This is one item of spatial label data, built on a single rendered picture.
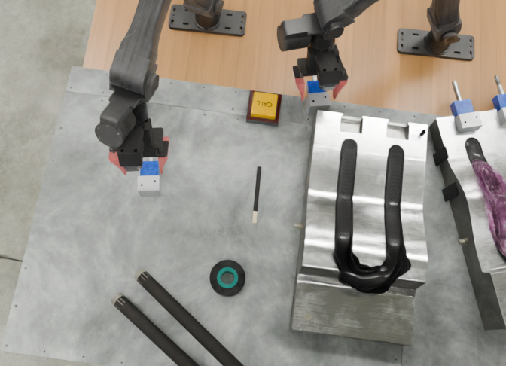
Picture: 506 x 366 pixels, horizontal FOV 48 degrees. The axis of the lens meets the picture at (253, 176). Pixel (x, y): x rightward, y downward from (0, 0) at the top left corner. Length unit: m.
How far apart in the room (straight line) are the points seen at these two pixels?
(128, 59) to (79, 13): 1.52
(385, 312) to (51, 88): 1.66
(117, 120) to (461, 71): 0.92
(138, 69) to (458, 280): 0.86
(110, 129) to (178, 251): 0.39
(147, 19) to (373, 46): 0.68
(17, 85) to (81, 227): 1.21
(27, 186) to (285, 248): 1.27
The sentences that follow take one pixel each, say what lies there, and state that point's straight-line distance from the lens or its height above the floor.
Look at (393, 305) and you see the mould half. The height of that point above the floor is 0.86.
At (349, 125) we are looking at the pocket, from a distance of 1.37.
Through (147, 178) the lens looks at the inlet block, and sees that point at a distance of 1.33.
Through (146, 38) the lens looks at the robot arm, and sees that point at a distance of 1.08.
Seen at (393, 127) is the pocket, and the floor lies 0.86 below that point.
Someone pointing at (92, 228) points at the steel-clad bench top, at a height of 0.80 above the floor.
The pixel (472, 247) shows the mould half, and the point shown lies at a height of 0.86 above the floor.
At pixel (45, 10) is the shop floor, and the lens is 2.64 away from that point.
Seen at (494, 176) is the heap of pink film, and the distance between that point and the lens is 1.39.
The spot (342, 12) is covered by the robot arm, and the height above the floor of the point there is 1.12.
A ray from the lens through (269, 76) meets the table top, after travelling 1.48.
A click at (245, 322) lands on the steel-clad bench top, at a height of 0.80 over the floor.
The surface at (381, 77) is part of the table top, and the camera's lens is 1.52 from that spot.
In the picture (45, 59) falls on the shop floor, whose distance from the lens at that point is 2.52.
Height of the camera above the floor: 2.12
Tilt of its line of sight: 73 degrees down
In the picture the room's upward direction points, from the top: 5 degrees clockwise
